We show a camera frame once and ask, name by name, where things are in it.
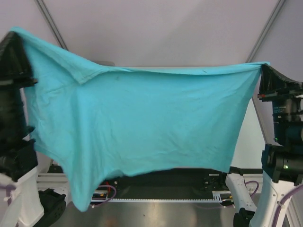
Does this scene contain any light blue t-shirt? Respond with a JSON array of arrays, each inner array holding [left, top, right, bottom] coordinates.
[[12, 27, 262, 212]]

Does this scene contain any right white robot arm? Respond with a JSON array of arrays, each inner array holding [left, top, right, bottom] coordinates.
[[218, 64, 303, 227]]

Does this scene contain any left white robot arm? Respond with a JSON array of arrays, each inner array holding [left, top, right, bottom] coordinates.
[[0, 32, 66, 227]]

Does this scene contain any grey plastic tray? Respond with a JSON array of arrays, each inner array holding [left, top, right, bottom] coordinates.
[[94, 61, 115, 67]]

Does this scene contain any right aluminium corner post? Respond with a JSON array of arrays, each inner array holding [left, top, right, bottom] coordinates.
[[245, 0, 287, 63]]

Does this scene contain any aluminium corner post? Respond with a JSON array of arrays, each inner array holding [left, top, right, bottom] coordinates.
[[34, 0, 69, 50], [245, 0, 287, 63]]

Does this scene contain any left aluminium corner post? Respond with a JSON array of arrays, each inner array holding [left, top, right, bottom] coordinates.
[[34, 0, 69, 50]]

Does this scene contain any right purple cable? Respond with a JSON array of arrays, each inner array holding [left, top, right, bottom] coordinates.
[[222, 179, 303, 227]]

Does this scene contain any purple cable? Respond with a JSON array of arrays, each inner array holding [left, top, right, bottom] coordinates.
[[222, 179, 303, 227], [0, 184, 118, 209]]

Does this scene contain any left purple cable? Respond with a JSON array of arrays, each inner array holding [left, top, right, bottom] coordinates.
[[0, 184, 118, 209]]

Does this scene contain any white cable duct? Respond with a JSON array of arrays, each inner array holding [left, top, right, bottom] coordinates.
[[90, 190, 233, 206]]

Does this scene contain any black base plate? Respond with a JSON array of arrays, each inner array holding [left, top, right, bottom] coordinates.
[[100, 168, 228, 200]]

